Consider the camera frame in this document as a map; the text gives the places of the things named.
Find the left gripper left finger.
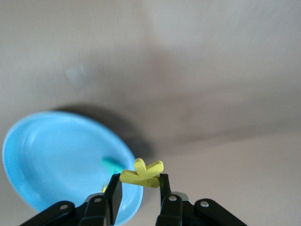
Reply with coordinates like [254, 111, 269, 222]
[22, 174, 123, 226]

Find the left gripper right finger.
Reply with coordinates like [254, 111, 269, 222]
[156, 174, 247, 226]

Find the yellow letter k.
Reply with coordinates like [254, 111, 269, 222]
[119, 158, 165, 188]

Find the teal letter y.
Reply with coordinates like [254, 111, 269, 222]
[101, 157, 125, 176]

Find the blue plate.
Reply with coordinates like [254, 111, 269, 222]
[2, 111, 144, 225]

